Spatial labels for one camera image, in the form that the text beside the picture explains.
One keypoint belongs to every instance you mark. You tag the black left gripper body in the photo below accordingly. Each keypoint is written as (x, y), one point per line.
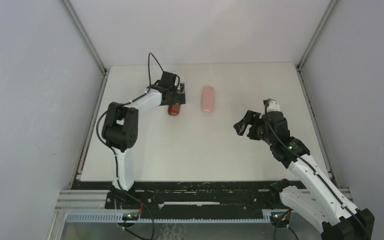
(177, 98)

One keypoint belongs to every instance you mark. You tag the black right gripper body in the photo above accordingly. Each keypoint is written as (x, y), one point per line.
(253, 127)

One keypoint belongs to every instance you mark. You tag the brown glasses case red stripe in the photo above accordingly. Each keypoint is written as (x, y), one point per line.
(174, 109)

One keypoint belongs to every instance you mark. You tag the pink glasses case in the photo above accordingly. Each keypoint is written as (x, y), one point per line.
(208, 99)

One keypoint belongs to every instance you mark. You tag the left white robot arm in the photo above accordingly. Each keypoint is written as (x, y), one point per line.
(120, 129)

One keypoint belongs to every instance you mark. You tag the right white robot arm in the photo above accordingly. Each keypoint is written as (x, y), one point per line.
(327, 209)

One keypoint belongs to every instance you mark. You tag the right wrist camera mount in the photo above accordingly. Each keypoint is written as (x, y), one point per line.
(271, 105)

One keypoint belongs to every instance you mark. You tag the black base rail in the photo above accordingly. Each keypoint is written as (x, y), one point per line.
(187, 200)

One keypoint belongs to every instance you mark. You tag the aluminium frame post left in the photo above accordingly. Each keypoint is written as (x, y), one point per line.
(81, 31)

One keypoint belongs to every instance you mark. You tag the aluminium frame post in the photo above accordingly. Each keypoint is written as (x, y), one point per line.
(317, 33)
(81, 31)

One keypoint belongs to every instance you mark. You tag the aluminium frame post right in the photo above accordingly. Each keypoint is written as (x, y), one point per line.
(317, 33)

